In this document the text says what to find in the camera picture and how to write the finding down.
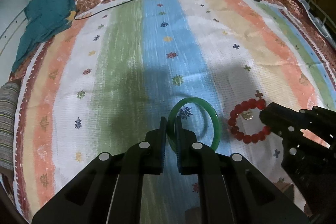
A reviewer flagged dark red bead bracelet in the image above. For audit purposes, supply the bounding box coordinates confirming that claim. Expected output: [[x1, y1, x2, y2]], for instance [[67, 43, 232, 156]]
[[227, 98, 271, 144]]

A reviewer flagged green jade bangle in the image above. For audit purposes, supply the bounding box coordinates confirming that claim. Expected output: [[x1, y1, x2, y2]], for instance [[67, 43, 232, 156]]
[[166, 97, 221, 154]]

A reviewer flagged striped colourful bedspread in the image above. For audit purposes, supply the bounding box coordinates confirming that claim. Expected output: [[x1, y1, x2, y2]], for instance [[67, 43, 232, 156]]
[[14, 0, 335, 221]]

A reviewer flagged striped grey pillow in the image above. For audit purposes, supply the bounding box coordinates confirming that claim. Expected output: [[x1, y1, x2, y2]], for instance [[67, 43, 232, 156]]
[[0, 82, 20, 178]]

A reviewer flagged teal cloth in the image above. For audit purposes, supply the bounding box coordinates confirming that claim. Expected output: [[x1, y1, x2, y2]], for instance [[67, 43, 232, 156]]
[[11, 0, 76, 72]]

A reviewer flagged wire rack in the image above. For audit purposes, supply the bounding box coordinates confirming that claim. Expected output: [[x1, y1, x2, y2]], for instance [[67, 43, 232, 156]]
[[298, 0, 335, 49]]

